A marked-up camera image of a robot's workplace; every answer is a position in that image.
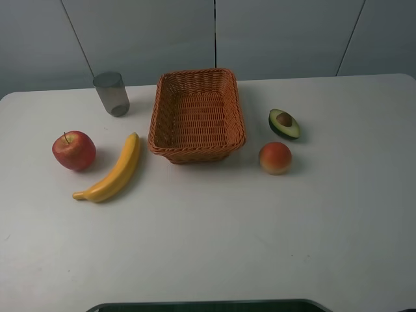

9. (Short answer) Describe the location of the red apple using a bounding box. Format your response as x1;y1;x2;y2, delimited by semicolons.
52;131;96;172

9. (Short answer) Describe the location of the halved avocado with pit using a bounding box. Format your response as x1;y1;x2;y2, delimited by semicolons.
268;109;301;140

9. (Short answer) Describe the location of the orange red peach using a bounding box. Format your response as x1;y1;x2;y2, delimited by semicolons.
259;142;293;176

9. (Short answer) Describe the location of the grey translucent cup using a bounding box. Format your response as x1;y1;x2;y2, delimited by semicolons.
93;71;130;117

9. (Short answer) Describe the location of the orange wicker basket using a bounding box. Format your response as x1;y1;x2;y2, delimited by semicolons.
148;68;246;164

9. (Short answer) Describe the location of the yellow banana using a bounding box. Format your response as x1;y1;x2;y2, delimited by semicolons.
72;133;140;203

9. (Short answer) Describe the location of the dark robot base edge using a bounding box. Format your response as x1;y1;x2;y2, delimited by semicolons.
88;299;330;312

